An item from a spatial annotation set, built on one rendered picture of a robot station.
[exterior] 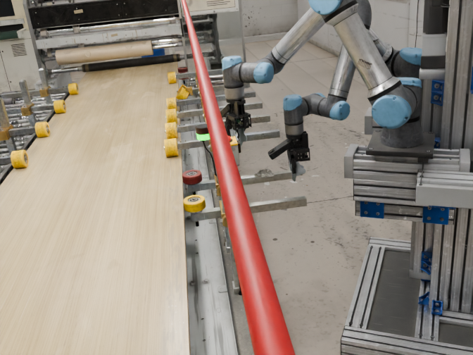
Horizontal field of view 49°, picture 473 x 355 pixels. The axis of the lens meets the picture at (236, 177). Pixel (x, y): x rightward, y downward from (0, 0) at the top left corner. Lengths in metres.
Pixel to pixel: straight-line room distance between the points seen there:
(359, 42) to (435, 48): 0.44
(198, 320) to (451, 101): 1.19
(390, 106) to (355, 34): 0.25
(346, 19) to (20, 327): 1.29
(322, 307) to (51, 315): 1.65
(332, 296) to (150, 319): 1.66
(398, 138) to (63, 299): 1.20
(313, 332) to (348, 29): 1.50
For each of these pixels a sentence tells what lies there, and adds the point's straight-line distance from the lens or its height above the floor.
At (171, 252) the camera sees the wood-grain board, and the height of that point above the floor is 0.90.
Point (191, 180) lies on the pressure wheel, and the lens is 2.09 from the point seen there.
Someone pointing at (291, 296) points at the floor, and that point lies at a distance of 2.86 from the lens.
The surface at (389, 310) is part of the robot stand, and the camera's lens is 2.45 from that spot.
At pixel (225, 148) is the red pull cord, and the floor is 1.64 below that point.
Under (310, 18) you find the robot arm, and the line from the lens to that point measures 1.91.
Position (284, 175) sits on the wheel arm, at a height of 0.85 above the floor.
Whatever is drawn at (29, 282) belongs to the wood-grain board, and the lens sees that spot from 1.63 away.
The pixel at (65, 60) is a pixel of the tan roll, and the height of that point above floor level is 1.03.
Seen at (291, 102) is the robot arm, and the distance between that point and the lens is 2.04.
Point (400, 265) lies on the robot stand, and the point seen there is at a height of 0.21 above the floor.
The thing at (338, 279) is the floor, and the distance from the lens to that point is 2.99.
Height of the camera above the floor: 1.71
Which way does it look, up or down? 23 degrees down
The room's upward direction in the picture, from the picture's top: 6 degrees counter-clockwise
